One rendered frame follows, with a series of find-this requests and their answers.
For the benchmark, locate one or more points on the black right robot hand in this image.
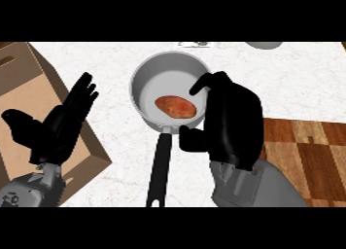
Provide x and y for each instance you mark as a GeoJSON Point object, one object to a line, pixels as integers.
{"type": "Point", "coordinates": [232, 123]}

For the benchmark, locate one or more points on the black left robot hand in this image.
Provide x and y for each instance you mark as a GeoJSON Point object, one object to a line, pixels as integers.
{"type": "Point", "coordinates": [59, 129]}

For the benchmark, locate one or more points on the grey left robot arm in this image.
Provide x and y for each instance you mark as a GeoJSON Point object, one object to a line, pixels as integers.
{"type": "Point", "coordinates": [31, 189]}

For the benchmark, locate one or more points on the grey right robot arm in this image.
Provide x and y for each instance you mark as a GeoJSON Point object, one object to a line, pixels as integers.
{"type": "Point", "coordinates": [254, 186]}

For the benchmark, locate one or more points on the orange sweet potato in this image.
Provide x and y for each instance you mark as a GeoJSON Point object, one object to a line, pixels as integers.
{"type": "Point", "coordinates": [176, 106]}

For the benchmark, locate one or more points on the checkered wooden cutting board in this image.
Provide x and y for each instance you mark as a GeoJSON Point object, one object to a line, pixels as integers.
{"type": "Point", "coordinates": [313, 162]}

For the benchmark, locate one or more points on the open wooden drawer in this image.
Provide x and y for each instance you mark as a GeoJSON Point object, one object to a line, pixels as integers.
{"type": "Point", "coordinates": [27, 116]}

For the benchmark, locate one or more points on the grey round object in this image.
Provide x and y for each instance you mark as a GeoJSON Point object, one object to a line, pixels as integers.
{"type": "Point", "coordinates": [264, 45]}

